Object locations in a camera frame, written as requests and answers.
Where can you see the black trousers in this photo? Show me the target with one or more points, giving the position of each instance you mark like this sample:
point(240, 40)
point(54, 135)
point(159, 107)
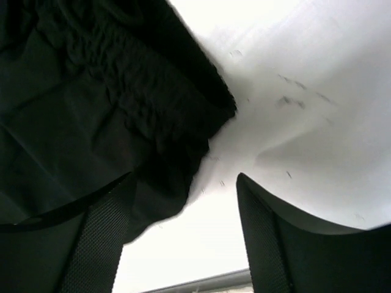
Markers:
point(94, 90)

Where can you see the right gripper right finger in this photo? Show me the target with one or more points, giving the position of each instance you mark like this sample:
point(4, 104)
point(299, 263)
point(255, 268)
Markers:
point(290, 250)

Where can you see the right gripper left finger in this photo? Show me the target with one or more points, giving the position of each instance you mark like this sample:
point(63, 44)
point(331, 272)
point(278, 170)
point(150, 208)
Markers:
point(73, 249)

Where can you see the aluminium front rail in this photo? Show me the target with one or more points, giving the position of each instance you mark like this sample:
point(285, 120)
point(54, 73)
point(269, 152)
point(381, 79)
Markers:
point(232, 280)

